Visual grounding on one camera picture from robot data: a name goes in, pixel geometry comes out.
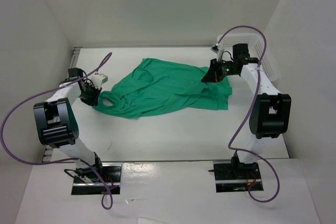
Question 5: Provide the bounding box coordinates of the aluminium table edge rail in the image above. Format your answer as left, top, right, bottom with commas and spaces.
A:
41, 47, 82, 163

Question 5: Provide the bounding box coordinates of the white plastic mesh basket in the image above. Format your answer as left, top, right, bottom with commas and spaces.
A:
218, 33, 279, 82

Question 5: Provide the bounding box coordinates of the green tank top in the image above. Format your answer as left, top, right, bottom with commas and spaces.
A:
94, 58, 232, 119

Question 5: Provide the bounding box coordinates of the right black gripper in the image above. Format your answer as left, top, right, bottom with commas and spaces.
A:
201, 58, 237, 83

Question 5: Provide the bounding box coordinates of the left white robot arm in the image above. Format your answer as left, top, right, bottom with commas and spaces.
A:
33, 68, 107, 182

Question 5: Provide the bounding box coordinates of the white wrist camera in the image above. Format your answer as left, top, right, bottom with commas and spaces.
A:
211, 43, 231, 62
90, 73, 108, 89

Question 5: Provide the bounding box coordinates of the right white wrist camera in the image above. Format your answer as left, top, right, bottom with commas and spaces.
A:
211, 43, 231, 62

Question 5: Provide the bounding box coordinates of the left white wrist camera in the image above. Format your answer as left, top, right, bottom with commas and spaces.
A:
90, 73, 108, 89

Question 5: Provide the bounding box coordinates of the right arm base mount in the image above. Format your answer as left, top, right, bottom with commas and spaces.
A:
208, 151, 264, 193

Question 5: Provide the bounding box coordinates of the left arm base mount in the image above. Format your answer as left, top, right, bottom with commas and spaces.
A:
64, 162, 122, 196

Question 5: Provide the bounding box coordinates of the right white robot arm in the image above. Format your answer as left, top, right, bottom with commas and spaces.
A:
202, 44, 291, 179

